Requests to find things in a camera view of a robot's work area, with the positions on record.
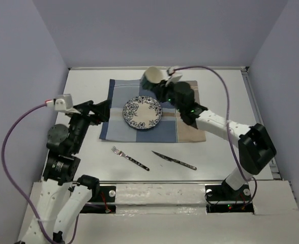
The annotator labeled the steak knife patterned handle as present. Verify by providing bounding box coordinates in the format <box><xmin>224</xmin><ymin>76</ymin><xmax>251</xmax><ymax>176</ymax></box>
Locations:
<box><xmin>152</xmin><ymin>151</ymin><xmax>197</xmax><ymax>170</ymax></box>

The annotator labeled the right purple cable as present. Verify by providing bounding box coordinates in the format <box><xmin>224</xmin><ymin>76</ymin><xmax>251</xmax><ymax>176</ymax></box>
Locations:
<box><xmin>176</xmin><ymin>65</ymin><xmax>257</xmax><ymax>210</ymax></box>

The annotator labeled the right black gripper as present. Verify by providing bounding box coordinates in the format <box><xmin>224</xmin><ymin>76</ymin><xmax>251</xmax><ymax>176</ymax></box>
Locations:
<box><xmin>149</xmin><ymin>79</ymin><xmax>182</xmax><ymax>114</ymax></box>

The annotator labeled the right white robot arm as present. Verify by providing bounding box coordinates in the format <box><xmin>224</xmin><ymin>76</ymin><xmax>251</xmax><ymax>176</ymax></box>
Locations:
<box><xmin>150</xmin><ymin>80</ymin><xmax>277</xmax><ymax>199</ymax></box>

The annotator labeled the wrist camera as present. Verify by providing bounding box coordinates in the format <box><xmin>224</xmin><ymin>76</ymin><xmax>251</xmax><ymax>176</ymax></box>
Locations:
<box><xmin>45</xmin><ymin>94</ymin><xmax>80</xmax><ymax>114</ymax></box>
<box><xmin>165</xmin><ymin>66</ymin><xmax>182</xmax><ymax>86</ymax></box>

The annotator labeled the purple cable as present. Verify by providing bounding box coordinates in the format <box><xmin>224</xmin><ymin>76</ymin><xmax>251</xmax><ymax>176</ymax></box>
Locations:
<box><xmin>1</xmin><ymin>103</ymin><xmax>78</xmax><ymax>244</ymax></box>
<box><xmin>176</xmin><ymin>65</ymin><xmax>257</xmax><ymax>210</ymax></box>

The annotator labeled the blue beige plaid cloth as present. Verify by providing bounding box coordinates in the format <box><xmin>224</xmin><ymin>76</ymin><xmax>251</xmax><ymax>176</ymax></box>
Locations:
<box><xmin>99</xmin><ymin>79</ymin><xmax>206</xmax><ymax>143</ymax></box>

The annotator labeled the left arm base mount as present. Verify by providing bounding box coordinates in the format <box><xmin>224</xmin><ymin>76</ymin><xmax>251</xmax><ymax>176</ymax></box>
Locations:
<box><xmin>80</xmin><ymin>185</ymin><xmax>116</xmax><ymax>214</ymax></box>

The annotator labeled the silver fork patterned handle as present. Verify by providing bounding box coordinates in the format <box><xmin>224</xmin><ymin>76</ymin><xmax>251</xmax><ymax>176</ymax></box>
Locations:
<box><xmin>111</xmin><ymin>146</ymin><xmax>150</xmax><ymax>171</ymax></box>

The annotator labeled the blue floral ceramic plate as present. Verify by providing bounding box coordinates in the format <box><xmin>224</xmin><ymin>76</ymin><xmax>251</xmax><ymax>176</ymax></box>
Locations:
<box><xmin>123</xmin><ymin>96</ymin><xmax>163</xmax><ymax>130</ymax></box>

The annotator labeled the paper cup green base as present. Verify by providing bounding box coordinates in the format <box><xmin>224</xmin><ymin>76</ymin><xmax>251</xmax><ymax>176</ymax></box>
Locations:
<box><xmin>140</xmin><ymin>66</ymin><xmax>165</xmax><ymax>90</ymax></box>

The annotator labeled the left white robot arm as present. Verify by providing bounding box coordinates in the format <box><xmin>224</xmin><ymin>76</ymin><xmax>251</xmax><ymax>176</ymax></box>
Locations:
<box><xmin>19</xmin><ymin>95</ymin><xmax>111</xmax><ymax>243</ymax></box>

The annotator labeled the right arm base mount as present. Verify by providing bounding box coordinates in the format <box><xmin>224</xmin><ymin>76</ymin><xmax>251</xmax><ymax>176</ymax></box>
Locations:
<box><xmin>204</xmin><ymin>185</ymin><xmax>254</xmax><ymax>214</ymax></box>

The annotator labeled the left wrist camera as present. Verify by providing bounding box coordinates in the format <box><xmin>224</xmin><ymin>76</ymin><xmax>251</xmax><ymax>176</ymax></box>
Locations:
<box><xmin>45</xmin><ymin>94</ymin><xmax>80</xmax><ymax>114</ymax></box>

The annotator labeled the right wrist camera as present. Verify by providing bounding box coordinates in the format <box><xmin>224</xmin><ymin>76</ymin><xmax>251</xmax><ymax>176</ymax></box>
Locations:
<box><xmin>165</xmin><ymin>66</ymin><xmax>182</xmax><ymax>86</ymax></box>

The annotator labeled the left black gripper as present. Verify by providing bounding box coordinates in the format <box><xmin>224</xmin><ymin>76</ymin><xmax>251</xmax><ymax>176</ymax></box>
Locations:
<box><xmin>69</xmin><ymin>98</ymin><xmax>112</xmax><ymax>152</ymax></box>

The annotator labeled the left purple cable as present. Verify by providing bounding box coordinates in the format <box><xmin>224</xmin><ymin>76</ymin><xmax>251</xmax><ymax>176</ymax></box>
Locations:
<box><xmin>1</xmin><ymin>103</ymin><xmax>78</xmax><ymax>244</ymax></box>

